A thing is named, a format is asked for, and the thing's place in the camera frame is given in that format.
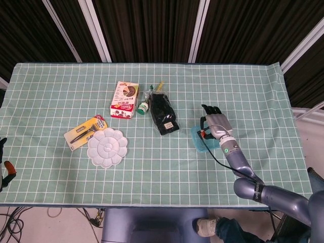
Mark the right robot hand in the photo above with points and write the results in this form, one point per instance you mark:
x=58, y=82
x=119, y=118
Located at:
x=219, y=124

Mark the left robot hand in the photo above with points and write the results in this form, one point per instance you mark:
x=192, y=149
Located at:
x=10, y=168

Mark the blue translucent square lid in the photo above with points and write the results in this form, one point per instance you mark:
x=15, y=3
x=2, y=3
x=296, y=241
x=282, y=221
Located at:
x=196, y=138

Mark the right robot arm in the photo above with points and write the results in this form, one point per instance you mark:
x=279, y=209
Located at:
x=235, y=157

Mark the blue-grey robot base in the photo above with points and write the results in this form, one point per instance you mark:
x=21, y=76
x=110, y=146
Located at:
x=152, y=227

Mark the clear plastic container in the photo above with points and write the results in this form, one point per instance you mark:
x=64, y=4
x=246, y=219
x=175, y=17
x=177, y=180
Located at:
x=207, y=151

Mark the red white cookie box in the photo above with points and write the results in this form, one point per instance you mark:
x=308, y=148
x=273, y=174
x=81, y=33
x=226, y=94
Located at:
x=124, y=101

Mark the black gloves in clear bag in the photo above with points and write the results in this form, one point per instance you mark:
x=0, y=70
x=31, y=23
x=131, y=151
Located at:
x=162, y=111

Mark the razor in yellow blister pack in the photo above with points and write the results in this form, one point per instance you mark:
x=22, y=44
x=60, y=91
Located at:
x=78, y=134

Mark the green checked tablecloth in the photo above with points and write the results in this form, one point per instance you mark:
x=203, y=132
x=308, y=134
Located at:
x=162, y=177

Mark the small bottle with green cap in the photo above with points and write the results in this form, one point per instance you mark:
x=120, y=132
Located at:
x=142, y=108

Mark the white flower paint palette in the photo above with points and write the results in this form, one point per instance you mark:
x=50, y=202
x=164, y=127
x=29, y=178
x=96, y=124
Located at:
x=107, y=148

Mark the yellow black power plug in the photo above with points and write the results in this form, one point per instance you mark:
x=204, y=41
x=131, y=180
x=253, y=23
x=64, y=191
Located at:
x=97, y=219

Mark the white worn shoe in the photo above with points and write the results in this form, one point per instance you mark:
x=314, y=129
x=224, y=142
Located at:
x=206, y=226

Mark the person's leg in jeans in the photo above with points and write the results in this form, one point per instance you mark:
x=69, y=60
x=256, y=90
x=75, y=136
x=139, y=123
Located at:
x=233, y=230

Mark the dark pleated curtain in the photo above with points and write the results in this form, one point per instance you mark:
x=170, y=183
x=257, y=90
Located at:
x=152, y=25

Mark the white metal frame bar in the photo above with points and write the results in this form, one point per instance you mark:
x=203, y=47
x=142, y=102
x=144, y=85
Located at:
x=308, y=112

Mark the white metal frame post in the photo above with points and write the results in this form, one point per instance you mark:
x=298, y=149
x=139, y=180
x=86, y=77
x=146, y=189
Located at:
x=303, y=46
x=198, y=27
x=95, y=27
x=60, y=27

